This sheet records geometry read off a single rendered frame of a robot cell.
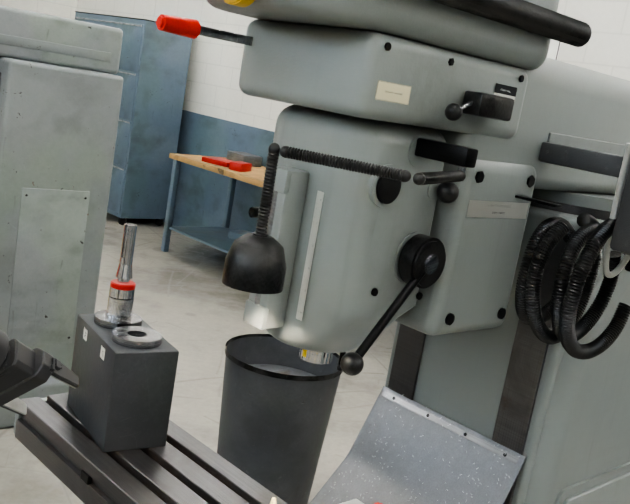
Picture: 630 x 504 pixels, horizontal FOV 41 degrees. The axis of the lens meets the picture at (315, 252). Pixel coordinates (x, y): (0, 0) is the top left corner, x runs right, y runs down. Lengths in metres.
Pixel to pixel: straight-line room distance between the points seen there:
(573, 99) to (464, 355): 0.47
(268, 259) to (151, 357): 0.61
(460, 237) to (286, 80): 0.33
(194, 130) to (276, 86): 7.56
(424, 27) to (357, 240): 0.27
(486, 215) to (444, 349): 0.38
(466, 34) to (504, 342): 0.57
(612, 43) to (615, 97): 4.28
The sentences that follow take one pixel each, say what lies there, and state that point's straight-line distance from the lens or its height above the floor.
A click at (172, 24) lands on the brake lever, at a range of 1.05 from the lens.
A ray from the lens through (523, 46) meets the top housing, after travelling 1.19.
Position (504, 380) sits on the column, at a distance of 1.45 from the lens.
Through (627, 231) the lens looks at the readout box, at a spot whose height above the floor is 1.54.
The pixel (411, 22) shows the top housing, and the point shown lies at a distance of 1.01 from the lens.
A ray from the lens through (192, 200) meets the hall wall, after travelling 8.61.
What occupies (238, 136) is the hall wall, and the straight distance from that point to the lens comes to 8.06.
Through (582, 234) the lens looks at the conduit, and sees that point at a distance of 1.20.
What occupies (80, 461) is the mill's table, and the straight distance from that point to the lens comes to 1.56.
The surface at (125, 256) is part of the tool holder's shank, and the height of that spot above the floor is 1.29.
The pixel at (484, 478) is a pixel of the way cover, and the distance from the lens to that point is 1.47.
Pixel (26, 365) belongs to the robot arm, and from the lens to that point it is 1.33.
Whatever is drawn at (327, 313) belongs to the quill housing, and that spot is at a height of 1.38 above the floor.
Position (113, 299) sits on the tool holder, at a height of 1.21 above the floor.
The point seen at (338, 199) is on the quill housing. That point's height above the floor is 1.53.
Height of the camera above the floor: 1.66
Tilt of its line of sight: 11 degrees down
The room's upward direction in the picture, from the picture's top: 10 degrees clockwise
